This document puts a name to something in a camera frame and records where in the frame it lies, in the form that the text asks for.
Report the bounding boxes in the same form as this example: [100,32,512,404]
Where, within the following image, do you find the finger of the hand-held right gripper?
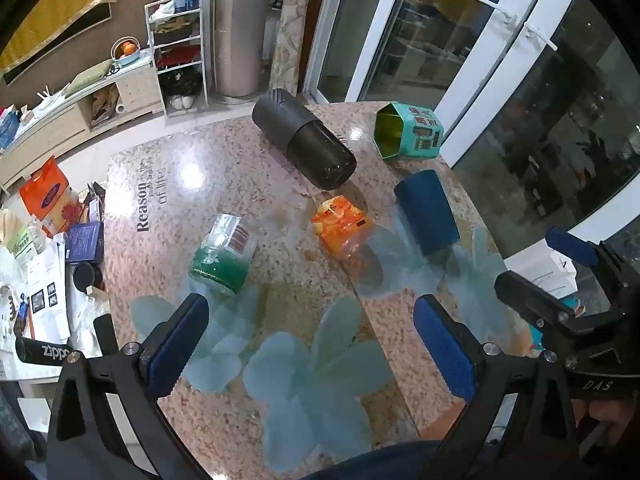
[546,227,640,312]
[494,270,577,357]

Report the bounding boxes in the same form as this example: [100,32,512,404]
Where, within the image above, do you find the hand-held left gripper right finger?
[414,294,596,480]

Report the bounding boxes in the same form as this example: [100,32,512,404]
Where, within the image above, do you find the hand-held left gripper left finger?
[46,292,210,480]

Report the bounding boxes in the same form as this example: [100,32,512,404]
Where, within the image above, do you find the clear green printed cup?
[188,213,257,296]

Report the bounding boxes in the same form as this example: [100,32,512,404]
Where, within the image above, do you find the dark blue cup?
[393,169,461,257]

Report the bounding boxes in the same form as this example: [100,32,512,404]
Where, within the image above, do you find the orange printed cup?
[311,195,377,261]

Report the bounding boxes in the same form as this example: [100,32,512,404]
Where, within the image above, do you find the large black ribbed cup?
[251,88,358,192]

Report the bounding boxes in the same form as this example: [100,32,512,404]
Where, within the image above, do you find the person's right hand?
[575,400,640,442]

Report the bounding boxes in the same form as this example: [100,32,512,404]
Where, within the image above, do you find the black round jar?
[73,261,104,294]

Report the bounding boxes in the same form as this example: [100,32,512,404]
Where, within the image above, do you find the person's blue trousers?
[299,439,453,480]

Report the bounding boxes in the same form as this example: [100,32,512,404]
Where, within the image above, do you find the black long box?
[14,337,75,367]

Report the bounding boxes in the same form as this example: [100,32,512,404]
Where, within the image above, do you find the dark blue small box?
[66,222,104,266]

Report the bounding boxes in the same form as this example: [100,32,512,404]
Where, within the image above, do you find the white printed paper sheets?
[22,240,72,343]

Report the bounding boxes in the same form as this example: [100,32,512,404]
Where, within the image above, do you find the teal hexagonal tin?
[374,102,446,161]

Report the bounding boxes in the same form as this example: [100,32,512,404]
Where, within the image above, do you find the green and white packet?
[0,209,37,263]

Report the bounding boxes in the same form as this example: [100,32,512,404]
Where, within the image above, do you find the orange paper bag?
[19,156,72,238]

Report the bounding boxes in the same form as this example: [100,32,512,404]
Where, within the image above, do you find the white sliding glass door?
[303,0,640,260]

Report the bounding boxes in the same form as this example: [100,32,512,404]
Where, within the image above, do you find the white low cabinet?
[0,53,164,188]

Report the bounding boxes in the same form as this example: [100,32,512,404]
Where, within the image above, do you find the green cushion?
[64,59,117,97]

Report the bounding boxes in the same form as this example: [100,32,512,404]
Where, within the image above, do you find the white metal shelf rack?
[144,0,209,117]

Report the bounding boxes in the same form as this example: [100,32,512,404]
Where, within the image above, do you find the bowl of oranges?
[110,36,139,68]

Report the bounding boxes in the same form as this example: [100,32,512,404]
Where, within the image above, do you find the grey tower air conditioner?
[214,0,264,102]

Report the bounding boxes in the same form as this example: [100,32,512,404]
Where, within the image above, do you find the patterned beige curtain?
[271,0,322,97]

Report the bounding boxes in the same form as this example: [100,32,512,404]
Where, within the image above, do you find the yellow cloth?
[0,0,122,73]

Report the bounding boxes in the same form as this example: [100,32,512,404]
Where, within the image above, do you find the white door handle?
[523,22,559,52]
[473,0,517,23]

